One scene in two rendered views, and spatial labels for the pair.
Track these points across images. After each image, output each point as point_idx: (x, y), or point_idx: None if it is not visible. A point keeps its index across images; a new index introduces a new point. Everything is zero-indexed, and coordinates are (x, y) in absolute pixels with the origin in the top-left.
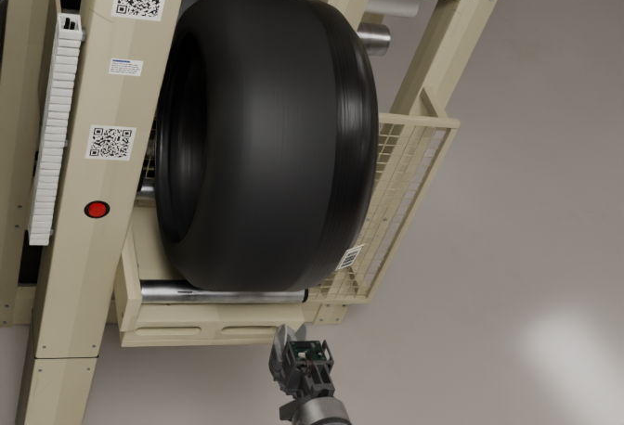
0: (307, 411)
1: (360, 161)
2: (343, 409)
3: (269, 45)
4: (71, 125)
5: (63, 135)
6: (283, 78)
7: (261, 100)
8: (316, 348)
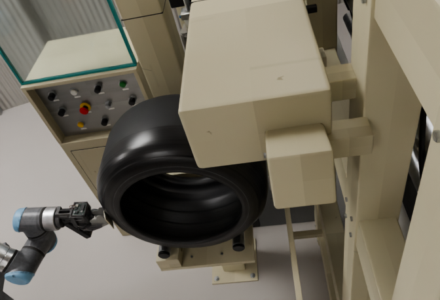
0: (53, 206)
1: (99, 174)
2: (47, 218)
3: (141, 107)
4: None
5: None
6: (126, 119)
7: (120, 117)
8: (79, 212)
